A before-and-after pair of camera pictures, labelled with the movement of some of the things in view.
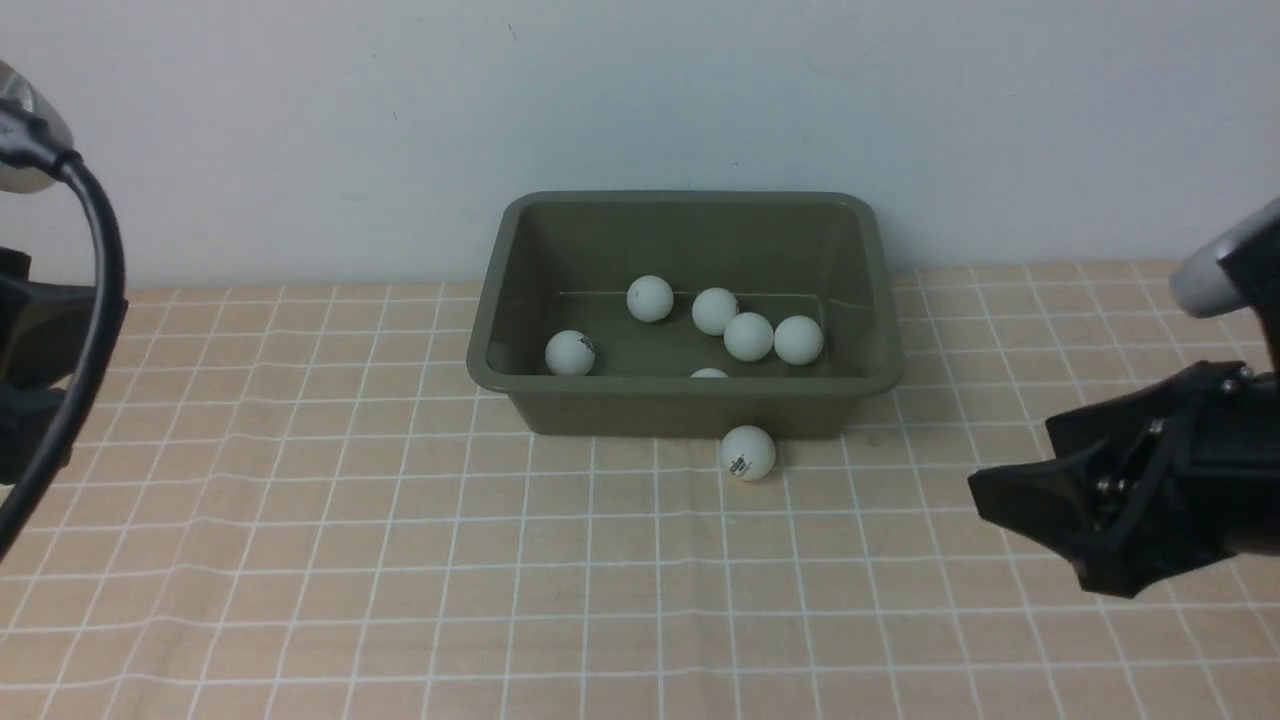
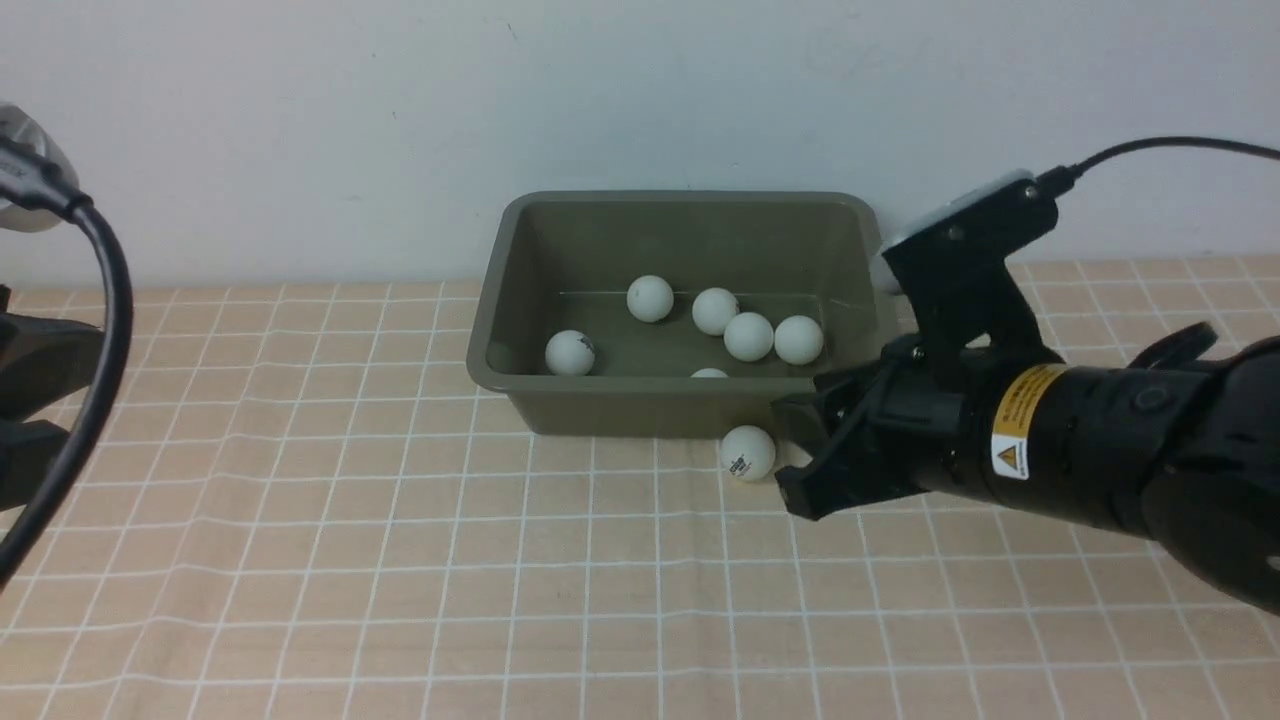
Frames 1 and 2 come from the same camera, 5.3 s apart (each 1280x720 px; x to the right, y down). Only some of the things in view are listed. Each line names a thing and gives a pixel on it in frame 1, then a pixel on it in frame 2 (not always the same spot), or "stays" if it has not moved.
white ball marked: x=798 y=340 stays
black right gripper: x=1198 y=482 to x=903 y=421
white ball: x=712 y=308 stays
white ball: x=570 y=353 stays
